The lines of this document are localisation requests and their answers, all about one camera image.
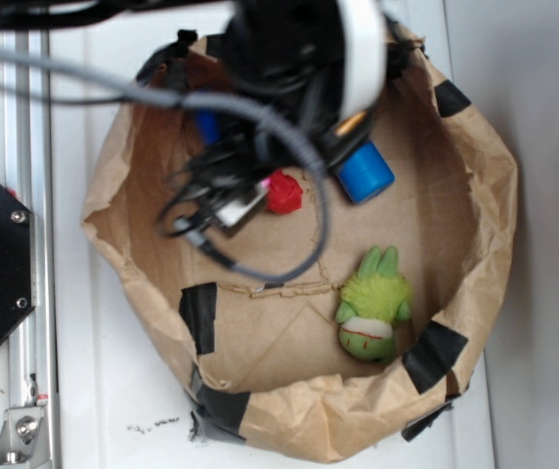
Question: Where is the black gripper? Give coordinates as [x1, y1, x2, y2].
[181, 134, 278, 235]

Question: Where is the red paper ball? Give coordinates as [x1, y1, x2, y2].
[263, 170, 303, 215]

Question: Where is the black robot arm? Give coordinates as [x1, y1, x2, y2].
[0, 1, 387, 237]

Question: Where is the blue plastic bottle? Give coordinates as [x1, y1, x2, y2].
[195, 111, 395, 204]

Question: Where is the green plush toy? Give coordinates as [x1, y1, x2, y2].
[335, 245, 412, 363]

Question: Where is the brown paper bag tray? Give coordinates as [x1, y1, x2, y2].
[83, 27, 518, 463]

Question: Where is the white plastic board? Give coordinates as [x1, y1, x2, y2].
[49, 1, 495, 468]

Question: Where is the aluminium frame rail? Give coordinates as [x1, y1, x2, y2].
[0, 28, 61, 469]

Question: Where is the grey braided cable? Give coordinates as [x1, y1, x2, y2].
[0, 46, 331, 286]

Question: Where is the metal corner bracket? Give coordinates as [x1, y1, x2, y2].
[0, 406, 52, 468]

